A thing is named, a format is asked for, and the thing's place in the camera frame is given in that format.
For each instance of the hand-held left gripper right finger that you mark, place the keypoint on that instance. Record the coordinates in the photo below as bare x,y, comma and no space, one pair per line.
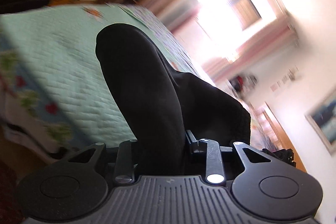
191,142

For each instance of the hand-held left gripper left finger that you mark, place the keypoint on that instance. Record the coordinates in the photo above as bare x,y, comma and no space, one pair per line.
126,159

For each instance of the black pants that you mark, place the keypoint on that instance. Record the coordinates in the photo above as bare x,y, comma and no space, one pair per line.
147,87

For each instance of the wooden headboard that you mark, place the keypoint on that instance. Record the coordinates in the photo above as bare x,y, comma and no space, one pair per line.
286,134

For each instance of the framed wedding photo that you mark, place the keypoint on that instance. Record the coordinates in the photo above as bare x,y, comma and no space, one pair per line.
324,121

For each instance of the cluttered pile with fan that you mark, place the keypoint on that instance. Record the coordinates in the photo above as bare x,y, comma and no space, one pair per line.
242,85

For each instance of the green quilted bedspread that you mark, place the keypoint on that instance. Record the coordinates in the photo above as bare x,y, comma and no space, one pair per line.
52,56

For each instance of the window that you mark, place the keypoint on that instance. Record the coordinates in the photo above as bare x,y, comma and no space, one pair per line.
236,11

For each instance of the wall lamp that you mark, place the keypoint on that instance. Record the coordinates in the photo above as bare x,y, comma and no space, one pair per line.
293,73

